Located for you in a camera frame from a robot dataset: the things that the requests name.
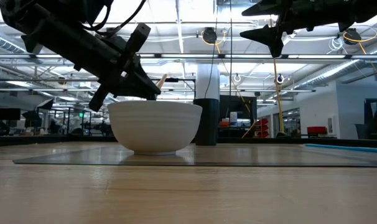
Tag black tilted screen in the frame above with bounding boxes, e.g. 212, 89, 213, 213
35, 98, 55, 110

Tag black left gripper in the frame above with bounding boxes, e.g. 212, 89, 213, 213
20, 18, 162, 113

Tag black hooded lamp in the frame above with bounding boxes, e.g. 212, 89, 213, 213
22, 110, 43, 128

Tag black table frame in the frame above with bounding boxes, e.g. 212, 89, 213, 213
0, 134, 377, 149

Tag black hanging cable with coil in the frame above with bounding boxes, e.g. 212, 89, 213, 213
228, 0, 233, 138

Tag orange-handled metal utensil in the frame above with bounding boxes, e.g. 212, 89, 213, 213
156, 72, 170, 91

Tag black camera gantry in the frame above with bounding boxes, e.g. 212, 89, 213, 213
159, 77, 197, 101

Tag yellow hanging cable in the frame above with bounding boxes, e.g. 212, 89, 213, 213
271, 55, 286, 135

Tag dark wall screen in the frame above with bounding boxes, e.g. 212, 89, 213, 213
363, 98, 377, 140

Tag red storage bins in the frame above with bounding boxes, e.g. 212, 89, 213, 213
255, 118, 270, 139

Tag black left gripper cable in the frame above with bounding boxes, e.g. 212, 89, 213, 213
82, 0, 147, 35

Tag long overhead light rail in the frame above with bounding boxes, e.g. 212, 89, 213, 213
0, 53, 377, 60

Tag red box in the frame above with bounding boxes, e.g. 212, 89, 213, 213
306, 126, 328, 135

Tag black ceiling cable reel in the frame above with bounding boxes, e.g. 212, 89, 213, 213
202, 27, 218, 45
343, 28, 363, 46

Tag black cup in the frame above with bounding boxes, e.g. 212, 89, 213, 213
193, 98, 220, 147

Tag small black monitor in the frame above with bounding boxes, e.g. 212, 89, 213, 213
0, 108, 21, 121

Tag white building pillar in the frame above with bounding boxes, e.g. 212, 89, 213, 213
195, 63, 221, 100

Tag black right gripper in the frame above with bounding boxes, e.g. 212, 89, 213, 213
239, 0, 348, 58

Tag white bowl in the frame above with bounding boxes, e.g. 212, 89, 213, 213
106, 100, 203, 156

